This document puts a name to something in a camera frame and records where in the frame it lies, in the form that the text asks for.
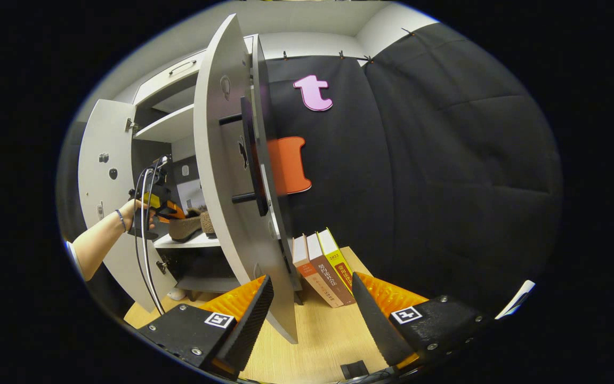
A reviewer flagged small black box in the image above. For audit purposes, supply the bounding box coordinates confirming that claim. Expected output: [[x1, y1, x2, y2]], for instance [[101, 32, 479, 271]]
[[341, 361, 370, 380]]

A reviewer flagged white drawer with handle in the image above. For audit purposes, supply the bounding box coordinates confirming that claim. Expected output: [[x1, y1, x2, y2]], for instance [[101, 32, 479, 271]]
[[134, 51, 206, 107]]

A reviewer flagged brown spine book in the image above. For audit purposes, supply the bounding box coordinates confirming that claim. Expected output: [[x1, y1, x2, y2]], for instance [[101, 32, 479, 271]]
[[306, 232, 357, 306]]

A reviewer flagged white shoe cabinet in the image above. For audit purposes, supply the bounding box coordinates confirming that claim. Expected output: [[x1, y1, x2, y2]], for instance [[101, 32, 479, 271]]
[[131, 35, 303, 307]]

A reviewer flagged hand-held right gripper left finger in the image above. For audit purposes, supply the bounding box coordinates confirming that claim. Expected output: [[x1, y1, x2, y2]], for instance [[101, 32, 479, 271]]
[[136, 275, 274, 380]]

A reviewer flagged brown shoe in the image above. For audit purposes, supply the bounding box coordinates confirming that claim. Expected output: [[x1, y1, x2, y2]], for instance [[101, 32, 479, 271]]
[[200, 211, 217, 239], [168, 211, 204, 242]]

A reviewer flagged yellow spine book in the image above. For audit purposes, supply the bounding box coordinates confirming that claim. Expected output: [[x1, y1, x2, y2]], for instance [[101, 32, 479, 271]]
[[317, 228, 354, 294]]

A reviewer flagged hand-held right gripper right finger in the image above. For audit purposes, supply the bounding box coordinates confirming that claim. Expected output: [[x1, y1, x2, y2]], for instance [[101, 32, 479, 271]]
[[351, 272, 499, 374]]

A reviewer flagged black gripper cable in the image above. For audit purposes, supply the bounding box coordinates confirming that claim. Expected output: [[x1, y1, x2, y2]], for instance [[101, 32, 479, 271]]
[[134, 157, 168, 315]]

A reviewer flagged black backdrop cloth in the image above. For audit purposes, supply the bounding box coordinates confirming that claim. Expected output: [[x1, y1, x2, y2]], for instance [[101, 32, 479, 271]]
[[262, 21, 563, 321]]

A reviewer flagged orange spine book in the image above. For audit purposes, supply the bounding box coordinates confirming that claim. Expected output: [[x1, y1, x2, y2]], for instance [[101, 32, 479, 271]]
[[292, 235, 344, 308]]

